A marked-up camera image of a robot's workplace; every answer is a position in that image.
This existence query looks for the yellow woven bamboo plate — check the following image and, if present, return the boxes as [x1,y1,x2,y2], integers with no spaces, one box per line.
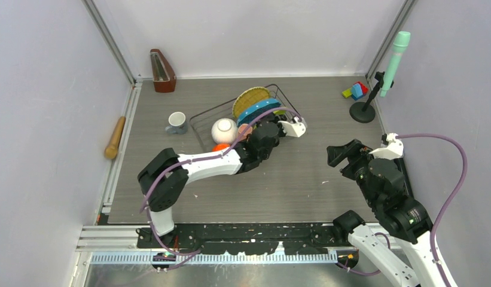
[232,87,270,118]

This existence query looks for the mint green microphone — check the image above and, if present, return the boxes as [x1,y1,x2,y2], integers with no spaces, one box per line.
[380,31,411,97]

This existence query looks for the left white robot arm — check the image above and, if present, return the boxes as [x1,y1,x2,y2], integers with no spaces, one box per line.
[137,122,286,248]

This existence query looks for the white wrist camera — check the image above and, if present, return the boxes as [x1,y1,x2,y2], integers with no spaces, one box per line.
[279,117,307,138]
[369,133,404,160]

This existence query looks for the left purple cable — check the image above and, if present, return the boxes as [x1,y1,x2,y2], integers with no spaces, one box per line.
[139,106,303,272]

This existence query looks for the blue polka dot plate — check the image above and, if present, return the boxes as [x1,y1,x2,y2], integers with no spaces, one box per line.
[237,98,281,127]

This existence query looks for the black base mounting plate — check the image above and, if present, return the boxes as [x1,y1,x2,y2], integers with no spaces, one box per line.
[136,219,365,255]

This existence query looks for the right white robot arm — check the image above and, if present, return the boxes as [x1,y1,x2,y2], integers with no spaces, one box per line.
[327,133,457,286]

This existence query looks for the pink ceramic mug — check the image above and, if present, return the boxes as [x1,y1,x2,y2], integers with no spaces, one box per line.
[237,124,254,141]

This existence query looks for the wooden rolling pin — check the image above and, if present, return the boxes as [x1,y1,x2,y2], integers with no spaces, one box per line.
[104,116,126,160]

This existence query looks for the colourful toy blocks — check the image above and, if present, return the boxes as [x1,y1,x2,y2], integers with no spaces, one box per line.
[341,81,369,100]

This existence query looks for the grey ceramic mug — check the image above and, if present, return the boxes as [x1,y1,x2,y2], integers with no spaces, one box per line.
[165,111,188,135]

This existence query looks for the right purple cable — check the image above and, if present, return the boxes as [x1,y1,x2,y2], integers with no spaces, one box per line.
[336,133,468,287]

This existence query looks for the orange bowl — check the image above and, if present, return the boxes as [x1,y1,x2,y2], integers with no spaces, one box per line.
[212,143,230,152]

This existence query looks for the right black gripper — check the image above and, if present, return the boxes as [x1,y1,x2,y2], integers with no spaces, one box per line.
[325,137,378,206]

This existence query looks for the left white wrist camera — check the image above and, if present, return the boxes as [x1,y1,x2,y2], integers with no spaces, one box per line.
[279,117,307,138]

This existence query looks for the brown wooden metronome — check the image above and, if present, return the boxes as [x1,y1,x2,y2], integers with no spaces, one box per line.
[150,48,177,93]

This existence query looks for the purple cable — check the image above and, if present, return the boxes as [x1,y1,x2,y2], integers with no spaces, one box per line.
[139,106,303,272]
[336,133,468,287]

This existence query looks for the white ribbed bowl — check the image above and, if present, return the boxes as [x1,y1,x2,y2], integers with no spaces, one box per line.
[211,118,237,144]

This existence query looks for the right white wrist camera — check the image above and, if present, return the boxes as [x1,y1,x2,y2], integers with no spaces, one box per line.
[369,133,404,160]

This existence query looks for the black wire dish rack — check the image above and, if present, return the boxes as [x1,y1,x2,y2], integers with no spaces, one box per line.
[189,84,298,152]

